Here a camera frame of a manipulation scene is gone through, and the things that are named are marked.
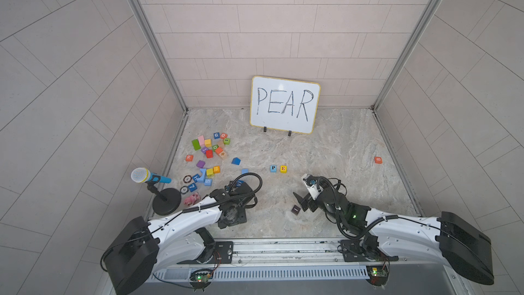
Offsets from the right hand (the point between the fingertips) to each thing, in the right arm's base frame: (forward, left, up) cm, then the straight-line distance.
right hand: (301, 187), depth 81 cm
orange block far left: (+19, +50, -2) cm, 53 cm away
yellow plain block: (+26, +42, -1) cm, 50 cm away
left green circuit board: (-27, +36, -2) cm, 45 cm away
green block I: (+27, +33, -3) cm, 43 cm away
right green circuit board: (-29, -22, -7) cm, 37 cm away
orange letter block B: (+14, -39, -7) cm, 42 cm away
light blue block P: (+11, +11, -4) cm, 16 cm away
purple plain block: (+16, +44, -3) cm, 47 cm away
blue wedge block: (+16, +28, -3) cm, 33 cm away
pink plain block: (+28, +46, -2) cm, 54 cm away
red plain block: (+21, +41, -3) cm, 46 cm away
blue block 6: (+32, +39, -3) cm, 50 cm away
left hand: (-8, +25, -8) cm, 27 cm away
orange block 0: (+30, +35, -2) cm, 47 cm away
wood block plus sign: (+18, +34, -1) cm, 39 cm away
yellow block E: (+11, +6, -4) cm, 13 cm away
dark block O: (+9, +49, -3) cm, 50 cm away
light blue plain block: (+12, +24, -5) cm, 27 cm away
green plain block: (+26, +48, -2) cm, 55 cm away
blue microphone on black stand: (-1, +55, -2) cm, 55 cm away
